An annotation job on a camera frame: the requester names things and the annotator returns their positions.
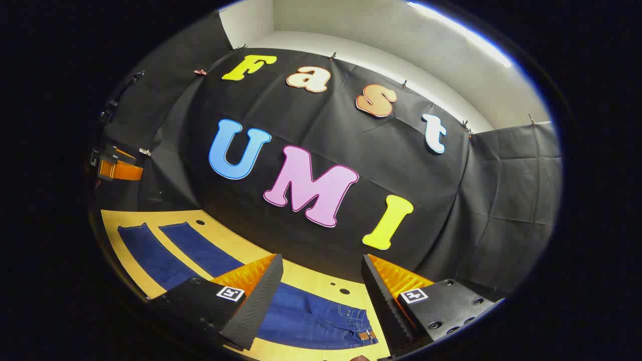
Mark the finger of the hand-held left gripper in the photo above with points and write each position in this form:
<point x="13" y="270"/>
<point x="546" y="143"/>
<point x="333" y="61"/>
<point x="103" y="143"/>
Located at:
<point x="123" y="171"/>

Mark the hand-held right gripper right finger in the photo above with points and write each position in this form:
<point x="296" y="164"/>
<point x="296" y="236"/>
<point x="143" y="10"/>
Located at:
<point x="383" y="301"/>

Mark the black backdrop cloth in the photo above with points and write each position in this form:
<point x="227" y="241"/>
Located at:
<point x="401" y="165"/>

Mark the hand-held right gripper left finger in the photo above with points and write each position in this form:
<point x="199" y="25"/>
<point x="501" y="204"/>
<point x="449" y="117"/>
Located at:
<point x="261" y="296"/>

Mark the blue jeans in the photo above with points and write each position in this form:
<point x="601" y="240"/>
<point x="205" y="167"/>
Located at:
<point x="311" y="316"/>

